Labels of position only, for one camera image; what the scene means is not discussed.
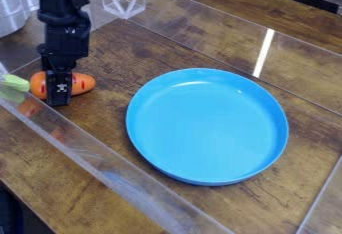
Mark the white grey curtain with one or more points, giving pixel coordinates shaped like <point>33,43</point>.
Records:
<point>15,1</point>

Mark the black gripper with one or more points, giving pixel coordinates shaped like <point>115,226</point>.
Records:
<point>65,45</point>

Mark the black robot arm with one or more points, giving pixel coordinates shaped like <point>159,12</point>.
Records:
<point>67,27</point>

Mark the clear acrylic enclosure wall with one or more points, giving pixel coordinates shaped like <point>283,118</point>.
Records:
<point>71,164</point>

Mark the blue round tray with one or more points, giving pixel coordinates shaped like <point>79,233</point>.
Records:
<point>207,126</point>

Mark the orange toy carrot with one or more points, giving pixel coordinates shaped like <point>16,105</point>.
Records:
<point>83,83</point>

